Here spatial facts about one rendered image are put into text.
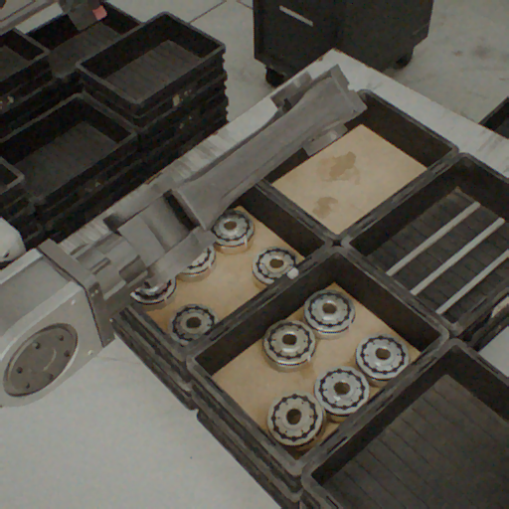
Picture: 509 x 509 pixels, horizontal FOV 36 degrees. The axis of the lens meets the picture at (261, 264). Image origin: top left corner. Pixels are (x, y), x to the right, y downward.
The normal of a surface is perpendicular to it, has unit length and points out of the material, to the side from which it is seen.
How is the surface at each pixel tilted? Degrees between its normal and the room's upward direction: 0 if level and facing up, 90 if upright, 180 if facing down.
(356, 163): 0
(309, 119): 40
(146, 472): 0
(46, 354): 90
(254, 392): 0
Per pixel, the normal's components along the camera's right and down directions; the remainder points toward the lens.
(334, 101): 0.50, -0.18
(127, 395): -0.01, -0.62
